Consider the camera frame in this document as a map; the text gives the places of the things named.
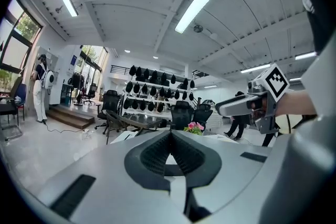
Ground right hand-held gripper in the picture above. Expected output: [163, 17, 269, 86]
[214, 63, 291, 135]

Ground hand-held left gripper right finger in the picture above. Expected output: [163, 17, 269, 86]
[171, 130, 273, 224]

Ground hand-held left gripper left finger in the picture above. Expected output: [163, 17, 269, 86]
[33, 130, 190, 224]

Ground person's right forearm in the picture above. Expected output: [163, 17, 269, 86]
[275, 90, 319, 116]

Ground black mesh office chair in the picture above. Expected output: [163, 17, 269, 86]
[94, 89, 122, 135]
[193, 103, 214, 130]
[170, 100, 195, 131]

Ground pink flowers in pot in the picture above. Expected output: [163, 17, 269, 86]
[183, 121, 205, 136]

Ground white mat with black outline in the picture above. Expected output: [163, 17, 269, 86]
[110, 131, 140, 145]

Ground wicker glass-top table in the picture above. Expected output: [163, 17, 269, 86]
[119, 113, 164, 135]

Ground white shelf rack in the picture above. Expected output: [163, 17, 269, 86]
[121, 65, 197, 121]

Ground wooden step platform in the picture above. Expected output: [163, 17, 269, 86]
[46, 105, 96, 130]

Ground rows of black pods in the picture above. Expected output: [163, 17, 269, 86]
[123, 65, 196, 113]

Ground white round backpack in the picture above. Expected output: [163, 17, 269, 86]
[43, 69, 55, 86]

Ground dark blue visitor chair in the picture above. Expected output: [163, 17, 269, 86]
[0, 82, 28, 127]

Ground person's black shirt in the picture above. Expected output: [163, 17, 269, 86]
[298, 0, 336, 54]

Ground black-framed window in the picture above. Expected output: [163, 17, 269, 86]
[0, 0, 43, 74]

